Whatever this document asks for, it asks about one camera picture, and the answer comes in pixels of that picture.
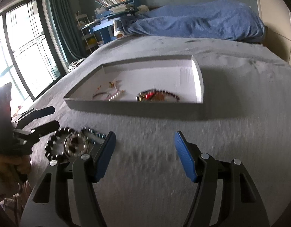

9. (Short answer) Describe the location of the person's left hand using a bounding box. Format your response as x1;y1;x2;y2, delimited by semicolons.
0;154;32;185

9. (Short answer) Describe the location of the window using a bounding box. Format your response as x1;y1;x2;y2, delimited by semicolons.
0;0;68;104

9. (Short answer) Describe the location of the black wooden bead bracelet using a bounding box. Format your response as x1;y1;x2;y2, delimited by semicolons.
44;127;90;164

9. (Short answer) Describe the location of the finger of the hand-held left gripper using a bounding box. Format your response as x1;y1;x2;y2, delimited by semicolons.
13;120;60;145
14;106;55;123

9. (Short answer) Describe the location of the white plush slipper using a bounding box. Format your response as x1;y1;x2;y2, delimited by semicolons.
113;20;125;38

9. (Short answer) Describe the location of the blue desk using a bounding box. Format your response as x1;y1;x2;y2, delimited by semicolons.
80;14;136;45

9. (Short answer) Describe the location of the pink woven bracelet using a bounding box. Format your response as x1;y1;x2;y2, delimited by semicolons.
92;90;126;101

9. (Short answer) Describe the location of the white object on floor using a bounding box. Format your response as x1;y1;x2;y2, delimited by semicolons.
68;59;86;73

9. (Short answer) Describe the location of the small gold bead bracelet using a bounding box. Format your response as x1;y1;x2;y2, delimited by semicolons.
96;81;124;88

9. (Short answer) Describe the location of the red bead bracelet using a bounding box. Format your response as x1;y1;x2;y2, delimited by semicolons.
137;90;160;103

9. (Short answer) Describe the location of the patterned clothing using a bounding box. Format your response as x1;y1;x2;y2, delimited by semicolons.
0;168;33;219

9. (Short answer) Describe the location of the beige wardrobe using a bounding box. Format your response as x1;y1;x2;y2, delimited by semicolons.
252;0;291;71

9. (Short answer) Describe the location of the silver bead bracelet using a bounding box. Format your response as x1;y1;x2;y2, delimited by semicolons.
63;133;89;158

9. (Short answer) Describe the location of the white storage rack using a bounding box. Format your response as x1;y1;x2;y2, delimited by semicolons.
75;12;99;51

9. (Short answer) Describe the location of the blue duvet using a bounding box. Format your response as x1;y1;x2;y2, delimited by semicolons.
123;0;266;43

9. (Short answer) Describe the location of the stack of papers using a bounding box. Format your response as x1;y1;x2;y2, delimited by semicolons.
93;3;136;17

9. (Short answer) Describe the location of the dark bracelet with gold charm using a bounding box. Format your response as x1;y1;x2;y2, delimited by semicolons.
145;89;182;103

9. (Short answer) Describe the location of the grey cardboard box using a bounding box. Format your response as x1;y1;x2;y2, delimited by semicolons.
63;55;205;121

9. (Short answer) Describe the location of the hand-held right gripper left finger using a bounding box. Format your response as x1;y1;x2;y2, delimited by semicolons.
19;131;117;227

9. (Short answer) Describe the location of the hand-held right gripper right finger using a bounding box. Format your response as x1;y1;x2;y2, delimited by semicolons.
173;131;270;227

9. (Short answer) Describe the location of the grey fleece bed blanket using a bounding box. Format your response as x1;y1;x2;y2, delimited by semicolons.
0;35;291;227

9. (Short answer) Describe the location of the teal bead bracelet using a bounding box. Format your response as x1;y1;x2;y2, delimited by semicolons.
81;127;107;145

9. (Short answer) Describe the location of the teal curtain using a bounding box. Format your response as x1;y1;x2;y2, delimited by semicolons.
44;0;86;64

